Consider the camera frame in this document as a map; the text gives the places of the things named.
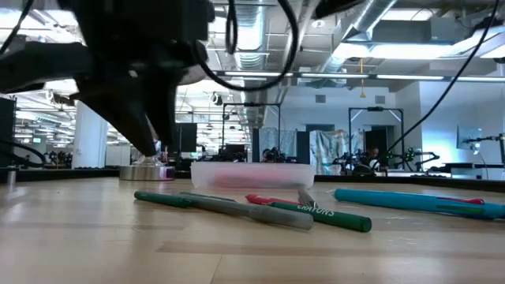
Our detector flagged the yellow hanging cord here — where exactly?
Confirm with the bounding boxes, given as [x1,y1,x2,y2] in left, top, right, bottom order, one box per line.
[357,58,366,99]

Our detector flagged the red crayon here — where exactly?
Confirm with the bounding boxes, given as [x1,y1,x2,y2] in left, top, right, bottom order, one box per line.
[244,192,303,207]

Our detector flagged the white building column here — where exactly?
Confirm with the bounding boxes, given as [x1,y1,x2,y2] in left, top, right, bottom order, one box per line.
[72,100,110,170]

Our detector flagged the grey wall monitor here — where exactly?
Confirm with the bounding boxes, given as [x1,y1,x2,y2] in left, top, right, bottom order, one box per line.
[456,125,483,151]

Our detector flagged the clear box with pink lid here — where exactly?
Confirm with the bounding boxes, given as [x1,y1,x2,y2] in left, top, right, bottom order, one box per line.
[190,161,316,189]

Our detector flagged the black pen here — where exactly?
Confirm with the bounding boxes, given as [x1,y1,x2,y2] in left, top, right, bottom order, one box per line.
[297,188,320,209]

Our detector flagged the silver ventilation duct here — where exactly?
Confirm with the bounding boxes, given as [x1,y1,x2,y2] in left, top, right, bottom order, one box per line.
[235,0,273,131]
[315,0,399,76]

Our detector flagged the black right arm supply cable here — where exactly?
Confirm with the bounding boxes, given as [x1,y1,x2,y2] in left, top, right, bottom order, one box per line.
[378,0,501,169]

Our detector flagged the grey marker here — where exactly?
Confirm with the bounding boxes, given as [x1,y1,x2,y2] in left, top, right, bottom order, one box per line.
[179,193,316,231]

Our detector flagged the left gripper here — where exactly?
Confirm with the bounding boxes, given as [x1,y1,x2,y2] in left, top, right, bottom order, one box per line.
[0,0,216,158]

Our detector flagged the black left wrist camera cable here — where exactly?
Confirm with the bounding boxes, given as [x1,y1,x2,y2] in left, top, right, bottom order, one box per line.
[192,0,300,92]

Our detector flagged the person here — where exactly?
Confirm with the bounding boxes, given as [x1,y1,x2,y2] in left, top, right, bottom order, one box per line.
[365,146,383,171]

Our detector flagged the teal multicolour pen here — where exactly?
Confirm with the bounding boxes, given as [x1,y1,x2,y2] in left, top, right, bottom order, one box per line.
[333,188,505,221]

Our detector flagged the translucent plastic sheet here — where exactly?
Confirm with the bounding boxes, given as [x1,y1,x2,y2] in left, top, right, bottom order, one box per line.
[309,129,362,176]

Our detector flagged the dark background monitor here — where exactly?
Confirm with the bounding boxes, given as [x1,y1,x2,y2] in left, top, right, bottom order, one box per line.
[173,122,198,159]

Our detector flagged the thin black cable loop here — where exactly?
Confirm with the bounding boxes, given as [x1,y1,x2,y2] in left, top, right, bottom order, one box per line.
[0,138,47,169]

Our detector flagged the pink highlighter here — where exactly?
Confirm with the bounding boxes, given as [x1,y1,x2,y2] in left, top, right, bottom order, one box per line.
[436,196,485,206]

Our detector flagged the white shade silver table lamp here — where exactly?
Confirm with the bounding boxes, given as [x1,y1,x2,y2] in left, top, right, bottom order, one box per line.
[119,65,207,181]

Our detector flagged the white cabinet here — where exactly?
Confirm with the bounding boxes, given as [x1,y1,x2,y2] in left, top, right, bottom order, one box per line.
[105,145,132,167]

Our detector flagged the black frame stand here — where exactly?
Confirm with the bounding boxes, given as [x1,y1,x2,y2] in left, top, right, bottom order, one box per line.
[222,102,282,163]
[348,106,405,173]

